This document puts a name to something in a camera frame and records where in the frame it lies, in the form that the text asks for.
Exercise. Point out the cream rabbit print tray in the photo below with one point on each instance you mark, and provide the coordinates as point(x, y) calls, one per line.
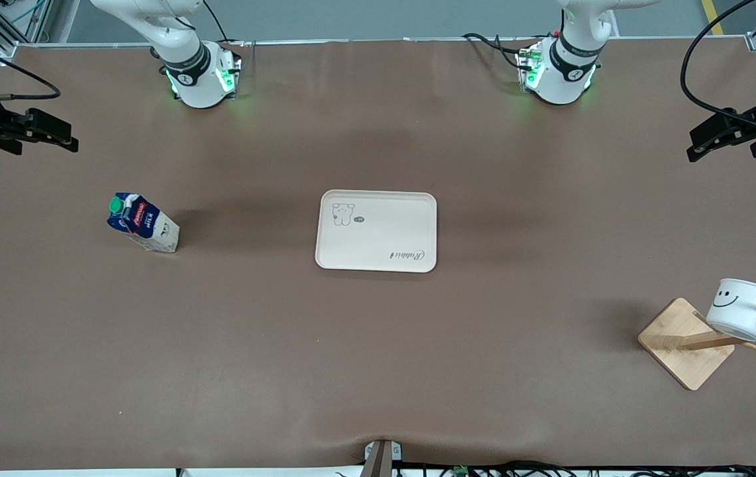
point(378, 238)

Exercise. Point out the grey table edge clamp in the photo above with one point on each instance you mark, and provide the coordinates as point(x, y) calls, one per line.
point(382, 457)

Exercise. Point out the wooden mug stand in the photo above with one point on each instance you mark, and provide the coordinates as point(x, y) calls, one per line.
point(682, 344)

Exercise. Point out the blue white milk carton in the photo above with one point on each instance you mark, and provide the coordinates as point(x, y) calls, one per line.
point(149, 228)

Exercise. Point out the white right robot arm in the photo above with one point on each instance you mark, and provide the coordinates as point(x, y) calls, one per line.
point(195, 79)

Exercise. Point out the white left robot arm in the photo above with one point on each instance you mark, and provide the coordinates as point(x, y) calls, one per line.
point(560, 83)

